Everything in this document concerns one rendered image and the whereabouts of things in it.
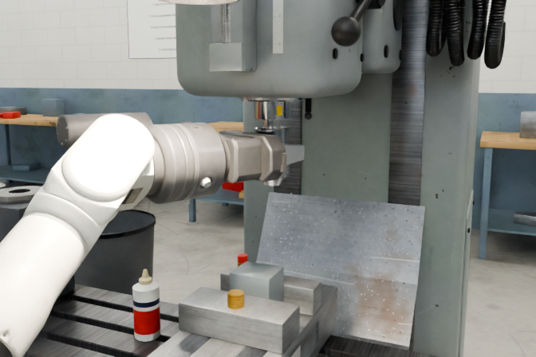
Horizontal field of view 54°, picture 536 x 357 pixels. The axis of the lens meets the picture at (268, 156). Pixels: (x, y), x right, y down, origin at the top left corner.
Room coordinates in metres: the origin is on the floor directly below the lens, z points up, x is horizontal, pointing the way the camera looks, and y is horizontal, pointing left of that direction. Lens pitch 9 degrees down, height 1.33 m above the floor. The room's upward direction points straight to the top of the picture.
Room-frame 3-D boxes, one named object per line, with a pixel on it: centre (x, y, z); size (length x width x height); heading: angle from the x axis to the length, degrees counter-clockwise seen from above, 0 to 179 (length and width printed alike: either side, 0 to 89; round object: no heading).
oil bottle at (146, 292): (0.77, 0.19, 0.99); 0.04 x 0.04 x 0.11
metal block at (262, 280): (0.70, 0.02, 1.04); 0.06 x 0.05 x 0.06; 66
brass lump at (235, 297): (0.64, 0.04, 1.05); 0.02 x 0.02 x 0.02
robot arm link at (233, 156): (0.63, 0.06, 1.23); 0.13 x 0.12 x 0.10; 42
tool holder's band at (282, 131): (0.69, -0.01, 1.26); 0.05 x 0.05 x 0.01
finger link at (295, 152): (0.66, -0.03, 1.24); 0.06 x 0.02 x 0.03; 132
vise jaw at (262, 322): (0.64, 0.04, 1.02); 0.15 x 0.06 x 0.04; 66
